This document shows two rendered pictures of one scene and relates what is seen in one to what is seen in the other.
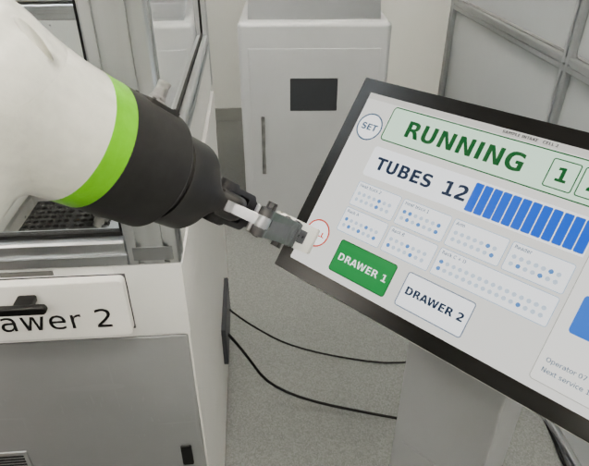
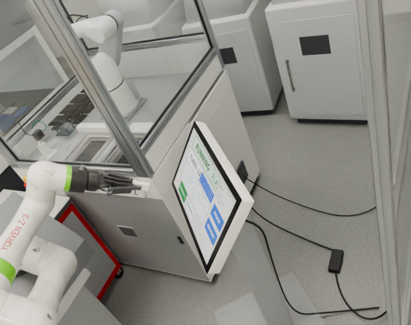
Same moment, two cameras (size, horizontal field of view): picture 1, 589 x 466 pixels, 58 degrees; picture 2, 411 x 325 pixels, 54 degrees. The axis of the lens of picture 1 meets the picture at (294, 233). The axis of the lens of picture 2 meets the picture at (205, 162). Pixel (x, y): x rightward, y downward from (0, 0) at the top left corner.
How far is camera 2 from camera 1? 1.23 m
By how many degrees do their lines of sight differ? 36
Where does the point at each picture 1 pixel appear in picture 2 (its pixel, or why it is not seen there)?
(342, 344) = (312, 199)
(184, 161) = (83, 183)
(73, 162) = (59, 187)
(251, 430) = not seen: hidden behind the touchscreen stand
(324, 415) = (283, 235)
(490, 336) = (195, 222)
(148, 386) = (158, 214)
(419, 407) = not seen: hidden behind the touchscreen
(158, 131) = (76, 178)
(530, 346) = (199, 228)
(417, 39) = not seen: outside the picture
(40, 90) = (49, 180)
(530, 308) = (201, 216)
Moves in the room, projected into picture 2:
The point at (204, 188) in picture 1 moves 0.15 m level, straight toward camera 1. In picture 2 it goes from (93, 186) to (71, 218)
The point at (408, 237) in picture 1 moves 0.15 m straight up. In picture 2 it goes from (190, 185) to (175, 156)
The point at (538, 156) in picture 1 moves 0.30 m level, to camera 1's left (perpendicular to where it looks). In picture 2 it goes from (211, 167) to (146, 160)
